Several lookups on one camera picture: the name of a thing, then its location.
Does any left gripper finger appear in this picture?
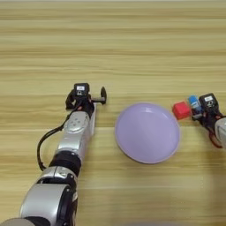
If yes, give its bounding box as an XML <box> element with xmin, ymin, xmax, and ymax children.
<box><xmin>64</xmin><ymin>90</ymin><xmax>74</xmax><ymax>110</ymax></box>
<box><xmin>90</xmin><ymin>86</ymin><xmax>108</xmax><ymax>105</ymax></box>

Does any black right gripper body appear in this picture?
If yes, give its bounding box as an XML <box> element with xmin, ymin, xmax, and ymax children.
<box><xmin>202</xmin><ymin>109</ymin><xmax>226</xmax><ymax>131</ymax></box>

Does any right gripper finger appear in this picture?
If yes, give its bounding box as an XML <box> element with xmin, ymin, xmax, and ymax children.
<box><xmin>192</xmin><ymin>112</ymin><xmax>204</xmax><ymax>121</ymax></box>

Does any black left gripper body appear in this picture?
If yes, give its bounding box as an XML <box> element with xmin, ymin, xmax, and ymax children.
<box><xmin>72</xmin><ymin>96</ymin><xmax>95</xmax><ymax>118</ymax></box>

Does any blue glue stick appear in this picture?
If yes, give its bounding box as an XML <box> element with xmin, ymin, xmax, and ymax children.
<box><xmin>187</xmin><ymin>94</ymin><xmax>204</xmax><ymax>116</ymax></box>

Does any red cube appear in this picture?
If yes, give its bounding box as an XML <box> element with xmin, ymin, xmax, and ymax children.
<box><xmin>171</xmin><ymin>101</ymin><xmax>192</xmax><ymax>121</ymax></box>

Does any purple round plate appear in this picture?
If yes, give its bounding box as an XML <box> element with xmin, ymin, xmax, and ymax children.
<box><xmin>114</xmin><ymin>102</ymin><xmax>181</xmax><ymax>165</ymax></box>

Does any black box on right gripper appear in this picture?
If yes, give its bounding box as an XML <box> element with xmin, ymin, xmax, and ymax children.
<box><xmin>198</xmin><ymin>93</ymin><xmax>220</xmax><ymax>112</ymax></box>

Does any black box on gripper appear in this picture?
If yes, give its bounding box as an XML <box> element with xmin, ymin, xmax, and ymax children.
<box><xmin>72</xmin><ymin>82</ymin><xmax>91</xmax><ymax>98</ymax></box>
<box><xmin>198</xmin><ymin>93</ymin><xmax>220</xmax><ymax>112</ymax></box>

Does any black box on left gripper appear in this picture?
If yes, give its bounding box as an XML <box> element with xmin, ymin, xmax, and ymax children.
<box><xmin>72</xmin><ymin>82</ymin><xmax>91</xmax><ymax>98</ymax></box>

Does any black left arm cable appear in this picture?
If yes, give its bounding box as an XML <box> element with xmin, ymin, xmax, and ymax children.
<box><xmin>36</xmin><ymin>116</ymin><xmax>72</xmax><ymax>172</ymax></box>

